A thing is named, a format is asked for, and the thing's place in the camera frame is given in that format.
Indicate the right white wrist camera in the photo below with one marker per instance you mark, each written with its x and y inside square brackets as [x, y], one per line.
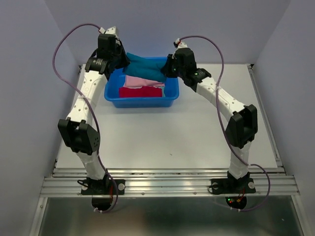
[179, 44]

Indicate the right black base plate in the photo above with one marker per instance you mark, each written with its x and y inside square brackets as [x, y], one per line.
[230, 186]

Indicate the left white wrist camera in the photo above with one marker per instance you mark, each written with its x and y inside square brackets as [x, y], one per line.
[112, 30]

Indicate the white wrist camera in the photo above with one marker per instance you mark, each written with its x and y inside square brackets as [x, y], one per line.
[112, 30]
[179, 44]

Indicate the red folded t shirt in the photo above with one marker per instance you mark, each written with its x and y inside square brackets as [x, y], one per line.
[125, 92]

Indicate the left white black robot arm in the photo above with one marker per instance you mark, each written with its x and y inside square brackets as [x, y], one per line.
[80, 130]

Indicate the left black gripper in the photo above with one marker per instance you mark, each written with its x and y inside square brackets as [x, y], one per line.
[125, 61]

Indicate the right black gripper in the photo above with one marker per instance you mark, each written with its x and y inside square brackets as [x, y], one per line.
[167, 69]

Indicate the light teal folded shirt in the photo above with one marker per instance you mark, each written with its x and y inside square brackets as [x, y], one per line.
[163, 91]

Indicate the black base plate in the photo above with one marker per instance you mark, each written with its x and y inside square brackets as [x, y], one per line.
[230, 186]
[118, 186]

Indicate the aluminium rail frame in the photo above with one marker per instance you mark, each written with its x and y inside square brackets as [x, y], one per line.
[167, 157]

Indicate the blue plastic bin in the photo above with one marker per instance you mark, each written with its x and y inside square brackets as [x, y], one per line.
[117, 80]

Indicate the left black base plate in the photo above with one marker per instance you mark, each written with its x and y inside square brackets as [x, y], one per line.
[118, 186]

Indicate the teal t shirt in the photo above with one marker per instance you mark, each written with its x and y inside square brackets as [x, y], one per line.
[144, 68]

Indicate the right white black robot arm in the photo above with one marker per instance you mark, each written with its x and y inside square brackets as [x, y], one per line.
[242, 120]

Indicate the pink folded t shirt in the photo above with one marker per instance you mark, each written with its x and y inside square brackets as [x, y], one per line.
[136, 82]

